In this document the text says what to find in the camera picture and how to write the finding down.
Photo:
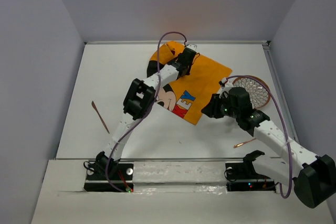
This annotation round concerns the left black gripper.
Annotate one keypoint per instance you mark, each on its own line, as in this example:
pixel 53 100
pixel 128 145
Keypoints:
pixel 189 66

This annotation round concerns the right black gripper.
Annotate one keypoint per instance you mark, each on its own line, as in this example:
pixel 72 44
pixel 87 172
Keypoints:
pixel 211 109

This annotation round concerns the orange Mickey Mouse cloth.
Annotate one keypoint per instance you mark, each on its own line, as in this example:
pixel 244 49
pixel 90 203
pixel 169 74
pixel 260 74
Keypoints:
pixel 186 96

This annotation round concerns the copper fork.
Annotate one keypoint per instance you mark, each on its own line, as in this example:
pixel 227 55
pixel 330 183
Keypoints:
pixel 243 143

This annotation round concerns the floral patterned plate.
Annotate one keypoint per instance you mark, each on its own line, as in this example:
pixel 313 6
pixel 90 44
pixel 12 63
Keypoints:
pixel 257 89

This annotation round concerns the copper knife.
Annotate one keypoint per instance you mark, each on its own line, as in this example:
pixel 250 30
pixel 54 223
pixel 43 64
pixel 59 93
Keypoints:
pixel 99 115

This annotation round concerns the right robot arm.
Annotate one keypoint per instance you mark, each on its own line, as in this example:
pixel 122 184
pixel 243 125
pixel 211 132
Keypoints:
pixel 310 176

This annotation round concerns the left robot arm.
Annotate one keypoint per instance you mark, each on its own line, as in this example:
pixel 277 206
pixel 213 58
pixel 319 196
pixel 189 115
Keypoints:
pixel 139 101

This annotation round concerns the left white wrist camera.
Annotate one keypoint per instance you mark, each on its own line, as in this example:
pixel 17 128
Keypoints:
pixel 191 47

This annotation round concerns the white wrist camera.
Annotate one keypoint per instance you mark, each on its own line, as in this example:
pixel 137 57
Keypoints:
pixel 191 47
pixel 225 86

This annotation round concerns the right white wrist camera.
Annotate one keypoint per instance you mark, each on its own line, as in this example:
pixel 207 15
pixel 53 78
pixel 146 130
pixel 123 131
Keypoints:
pixel 225 86

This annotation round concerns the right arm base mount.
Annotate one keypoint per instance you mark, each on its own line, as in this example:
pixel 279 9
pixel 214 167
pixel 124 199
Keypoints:
pixel 240 177

